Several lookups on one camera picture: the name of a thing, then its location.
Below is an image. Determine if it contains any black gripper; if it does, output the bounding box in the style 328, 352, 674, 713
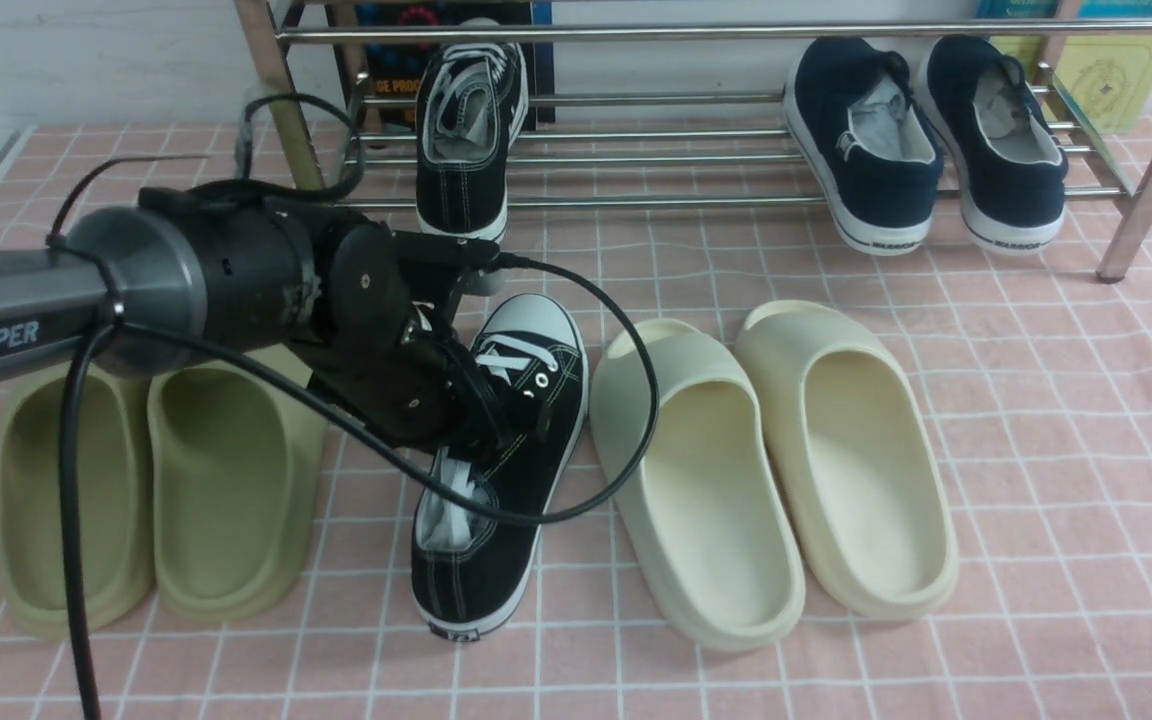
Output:
291, 232, 552, 460

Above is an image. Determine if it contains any black canvas sneaker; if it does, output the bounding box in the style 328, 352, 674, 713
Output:
415, 44, 529, 242
411, 293, 589, 642

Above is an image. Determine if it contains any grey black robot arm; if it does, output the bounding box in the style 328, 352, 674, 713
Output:
0, 188, 552, 458

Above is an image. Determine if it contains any navy left slip-on shoe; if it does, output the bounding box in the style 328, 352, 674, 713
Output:
783, 37, 945, 258

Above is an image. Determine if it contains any navy slip-on shoe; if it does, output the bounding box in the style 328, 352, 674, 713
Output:
914, 35, 1069, 256
783, 37, 945, 258

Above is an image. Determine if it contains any navy right slip-on shoe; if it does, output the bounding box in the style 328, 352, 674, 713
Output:
914, 35, 1069, 256

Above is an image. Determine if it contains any metal shoe rack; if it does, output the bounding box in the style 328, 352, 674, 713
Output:
233, 1, 1152, 285

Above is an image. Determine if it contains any green right slipper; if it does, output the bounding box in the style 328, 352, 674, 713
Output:
147, 361, 326, 623

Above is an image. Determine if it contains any green slipper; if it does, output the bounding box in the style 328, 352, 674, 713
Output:
147, 361, 326, 623
0, 362, 157, 641

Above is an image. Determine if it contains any black image processing book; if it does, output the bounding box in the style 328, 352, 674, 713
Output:
324, 1, 556, 135

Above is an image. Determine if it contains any green left slipper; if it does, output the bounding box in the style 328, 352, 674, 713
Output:
0, 362, 157, 641

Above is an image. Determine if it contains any cream left slipper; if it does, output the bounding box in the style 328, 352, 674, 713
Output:
589, 318, 805, 652

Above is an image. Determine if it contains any cream slipper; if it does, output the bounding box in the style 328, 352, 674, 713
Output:
589, 318, 805, 652
733, 300, 958, 623

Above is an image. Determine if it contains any cream right slipper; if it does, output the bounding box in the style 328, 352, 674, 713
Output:
733, 300, 958, 623

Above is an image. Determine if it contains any pink checkered tablecloth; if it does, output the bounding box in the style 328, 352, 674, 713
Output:
0, 118, 1152, 720

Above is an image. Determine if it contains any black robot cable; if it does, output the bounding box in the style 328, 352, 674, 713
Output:
44, 93, 661, 720

